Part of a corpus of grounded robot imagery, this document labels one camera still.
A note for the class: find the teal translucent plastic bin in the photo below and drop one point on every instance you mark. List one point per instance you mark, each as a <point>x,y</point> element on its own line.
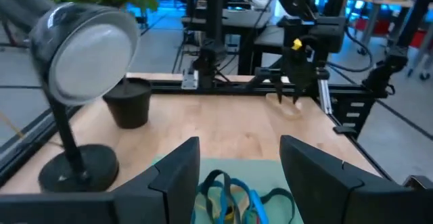
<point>257,173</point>

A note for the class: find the large wide blue rubber band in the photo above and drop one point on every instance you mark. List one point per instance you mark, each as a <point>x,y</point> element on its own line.
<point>255,205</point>

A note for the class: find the black desk lamp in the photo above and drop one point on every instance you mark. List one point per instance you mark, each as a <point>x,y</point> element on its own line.
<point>91,58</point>

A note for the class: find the small black rubber band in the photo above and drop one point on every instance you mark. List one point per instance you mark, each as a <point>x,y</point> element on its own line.
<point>280,191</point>

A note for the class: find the silver metal bracket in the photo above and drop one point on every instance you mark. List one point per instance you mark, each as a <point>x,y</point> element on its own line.
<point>189,80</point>

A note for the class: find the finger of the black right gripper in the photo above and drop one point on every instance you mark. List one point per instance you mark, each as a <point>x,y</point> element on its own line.
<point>279,87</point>
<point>297,93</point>

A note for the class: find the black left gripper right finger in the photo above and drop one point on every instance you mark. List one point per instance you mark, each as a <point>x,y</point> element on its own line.
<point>314,186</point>

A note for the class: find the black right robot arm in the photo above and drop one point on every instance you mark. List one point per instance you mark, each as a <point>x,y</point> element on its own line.
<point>214,14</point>

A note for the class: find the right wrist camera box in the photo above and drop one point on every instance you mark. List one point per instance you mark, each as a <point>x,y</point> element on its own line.
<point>328,34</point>

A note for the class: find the large wide black rubber band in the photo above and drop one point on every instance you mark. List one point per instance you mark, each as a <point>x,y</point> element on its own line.
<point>227,190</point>

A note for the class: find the silver aluminium strut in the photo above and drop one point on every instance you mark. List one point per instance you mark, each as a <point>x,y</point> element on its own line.
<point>325,97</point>

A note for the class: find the grey office desk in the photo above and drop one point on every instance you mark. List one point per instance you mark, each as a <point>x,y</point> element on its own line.
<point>236,17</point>

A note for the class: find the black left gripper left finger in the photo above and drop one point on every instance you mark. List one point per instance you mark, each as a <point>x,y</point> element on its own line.
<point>176,190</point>

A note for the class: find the black clamp fixture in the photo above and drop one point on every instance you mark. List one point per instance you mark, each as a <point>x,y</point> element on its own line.
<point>385,70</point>

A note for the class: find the tan beige rubber band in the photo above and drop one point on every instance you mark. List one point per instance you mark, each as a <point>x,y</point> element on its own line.
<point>287,114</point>

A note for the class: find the black plant pot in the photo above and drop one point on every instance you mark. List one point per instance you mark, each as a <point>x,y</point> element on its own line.
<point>128,105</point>

